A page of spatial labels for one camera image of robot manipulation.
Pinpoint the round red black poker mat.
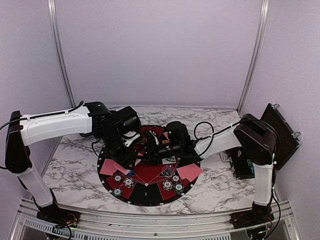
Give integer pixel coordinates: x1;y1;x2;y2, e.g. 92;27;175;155
97;140;201;207

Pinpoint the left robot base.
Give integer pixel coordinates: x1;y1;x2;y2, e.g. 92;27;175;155
36;204;80;228

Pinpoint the blue small blind button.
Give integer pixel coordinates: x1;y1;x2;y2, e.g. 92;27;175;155
125;170;136;177

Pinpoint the clear round dealer button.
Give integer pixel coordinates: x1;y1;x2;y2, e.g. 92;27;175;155
159;166;175;178

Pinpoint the aluminium frame post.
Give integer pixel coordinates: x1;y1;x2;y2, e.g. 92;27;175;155
47;0;76;107
236;0;270;115

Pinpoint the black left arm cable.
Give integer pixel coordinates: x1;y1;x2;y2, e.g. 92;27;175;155
0;100;86;131

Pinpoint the black poker chip case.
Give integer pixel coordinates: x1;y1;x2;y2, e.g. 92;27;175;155
226;103;300;180

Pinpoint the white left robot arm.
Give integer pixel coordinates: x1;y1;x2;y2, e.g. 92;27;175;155
4;101;141;223

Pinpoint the face up playing card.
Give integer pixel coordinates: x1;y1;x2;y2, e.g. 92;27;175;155
162;156;177;165

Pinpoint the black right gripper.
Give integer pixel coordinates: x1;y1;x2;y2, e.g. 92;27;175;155
136;140;182;166

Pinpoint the aluminium front rail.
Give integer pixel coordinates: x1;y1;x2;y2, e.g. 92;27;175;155
7;197;306;240

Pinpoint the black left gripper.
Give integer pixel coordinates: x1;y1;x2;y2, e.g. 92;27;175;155
99;129;138;170

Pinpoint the left aluminium frame post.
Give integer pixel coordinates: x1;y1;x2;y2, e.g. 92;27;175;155
47;0;76;107

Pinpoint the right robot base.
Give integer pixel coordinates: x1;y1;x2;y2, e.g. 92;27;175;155
229;206;275;240

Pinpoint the red brown poker chip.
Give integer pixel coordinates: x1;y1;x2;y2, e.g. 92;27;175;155
113;175;123;183
172;175;180;183

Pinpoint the right aluminium frame post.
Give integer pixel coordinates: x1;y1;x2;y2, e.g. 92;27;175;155
236;0;270;115

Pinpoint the red playing card deck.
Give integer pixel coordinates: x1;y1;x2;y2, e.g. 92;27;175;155
134;158;142;166

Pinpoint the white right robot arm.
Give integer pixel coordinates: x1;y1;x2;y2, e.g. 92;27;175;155
143;113;281;224

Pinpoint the single red playing card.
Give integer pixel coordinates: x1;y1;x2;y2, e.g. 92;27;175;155
99;159;122;176

